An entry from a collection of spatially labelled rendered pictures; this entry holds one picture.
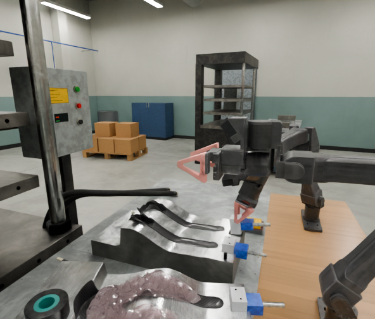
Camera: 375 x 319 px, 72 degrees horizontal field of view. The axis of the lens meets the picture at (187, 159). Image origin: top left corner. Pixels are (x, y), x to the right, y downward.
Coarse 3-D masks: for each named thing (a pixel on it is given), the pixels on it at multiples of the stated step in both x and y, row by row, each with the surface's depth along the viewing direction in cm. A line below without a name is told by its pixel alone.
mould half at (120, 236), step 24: (192, 216) 102; (96, 240) 90; (120, 240) 86; (144, 240) 82; (168, 240) 85; (216, 240) 85; (240, 240) 85; (144, 264) 85; (168, 264) 81; (192, 264) 78; (216, 264) 75
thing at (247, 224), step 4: (232, 216) 90; (240, 216) 89; (232, 220) 88; (244, 220) 88; (248, 220) 88; (252, 220) 88; (232, 224) 88; (236, 224) 87; (240, 224) 87; (244, 224) 87; (248, 224) 86; (252, 224) 86; (256, 224) 87; (260, 224) 86; (264, 224) 86; (268, 224) 85; (232, 228) 88; (236, 228) 87; (240, 228) 87; (244, 228) 87; (248, 228) 86; (252, 228) 86; (232, 232) 88; (236, 232) 88; (240, 232) 87
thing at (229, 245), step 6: (228, 240) 80; (234, 240) 80; (222, 246) 78; (228, 246) 78; (234, 246) 79; (240, 246) 79; (246, 246) 79; (228, 252) 78; (234, 252) 78; (240, 252) 77; (246, 252) 76; (252, 252) 78; (258, 252) 78; (246, 258) 77
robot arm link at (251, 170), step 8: (248, 152) 59; (256, 152) 58; (264, 152) 58; (272, 152) 57; (248, 160) 57; (256, 160) 57; (264, 160) 56; (272, 160) 58; (248, 168) 57; (256, 168) 57; (264, 168) 56; (272, 168) 58; (256, 176) 59; (264, 176) 58
